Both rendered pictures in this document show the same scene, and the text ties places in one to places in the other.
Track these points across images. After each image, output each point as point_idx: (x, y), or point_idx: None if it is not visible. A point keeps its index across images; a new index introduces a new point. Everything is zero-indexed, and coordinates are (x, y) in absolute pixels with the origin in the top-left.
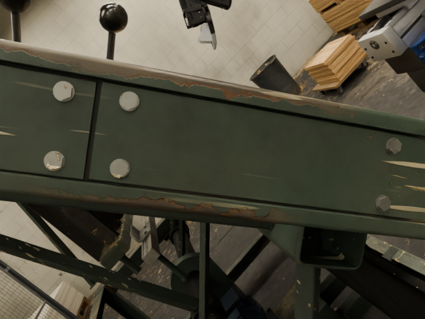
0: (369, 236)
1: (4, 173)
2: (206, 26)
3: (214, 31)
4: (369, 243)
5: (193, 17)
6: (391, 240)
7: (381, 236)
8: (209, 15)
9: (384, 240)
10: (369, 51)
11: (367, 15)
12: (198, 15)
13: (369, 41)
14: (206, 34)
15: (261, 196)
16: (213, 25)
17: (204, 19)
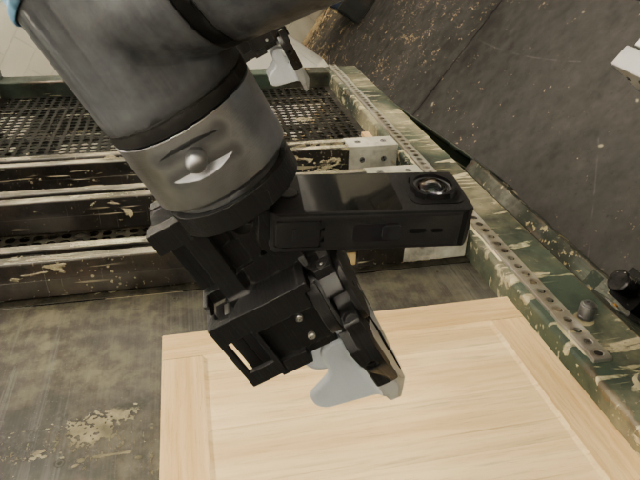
0: (603, 278)
1: None
2: (282, 55)
3: (300, 66)
4: (602, 292)
5: (250, 46)
6: (639, 264)
7: (623, 250)
8: (284, 37)
9: (626, 261)
10: (636, 84)
11: (639, 0)
12: (262, 37)
13: (637, 78)
14: (285, 70)
15: None
16: (296, 54)
17: (275, 42)
